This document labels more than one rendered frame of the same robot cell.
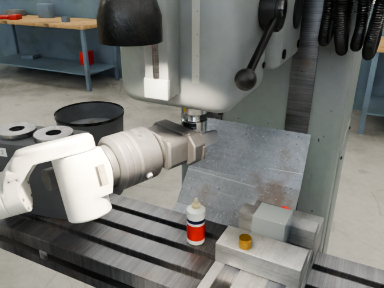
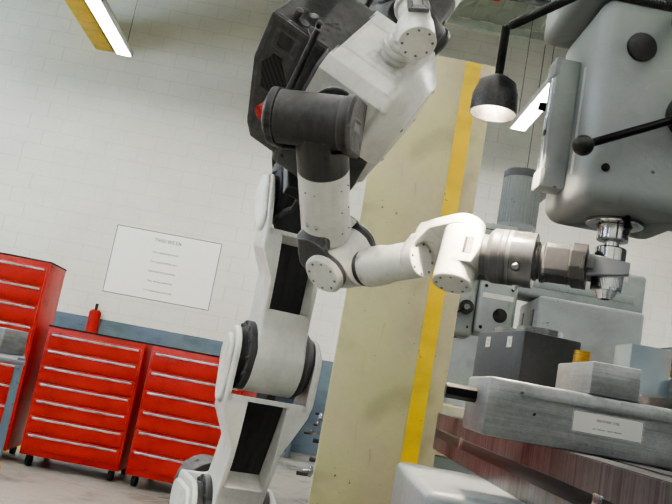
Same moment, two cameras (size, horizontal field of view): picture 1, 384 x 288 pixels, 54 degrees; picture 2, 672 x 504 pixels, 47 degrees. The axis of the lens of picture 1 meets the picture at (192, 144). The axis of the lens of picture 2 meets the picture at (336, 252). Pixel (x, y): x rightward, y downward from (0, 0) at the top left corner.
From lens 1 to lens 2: 103 cm
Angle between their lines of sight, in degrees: 70
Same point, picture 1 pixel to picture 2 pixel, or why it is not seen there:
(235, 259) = (564, 378)
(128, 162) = (493, 240)
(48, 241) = not seen: hidden behind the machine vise
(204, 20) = (582, 114)
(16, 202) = (407, 253)
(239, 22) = (607, 109)
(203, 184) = not seen: outside the picture
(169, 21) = (554, 119)
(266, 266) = (577, 372)
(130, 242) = not seen: hidden behind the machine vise
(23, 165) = (423, 227)
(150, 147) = (524, 238)
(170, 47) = (552, 140)
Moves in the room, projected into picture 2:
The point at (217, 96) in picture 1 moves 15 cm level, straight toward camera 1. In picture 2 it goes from (578, 178) to (493, 149)
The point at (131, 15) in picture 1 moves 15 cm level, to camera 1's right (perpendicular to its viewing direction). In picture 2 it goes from (481, 86) to (551, 59)
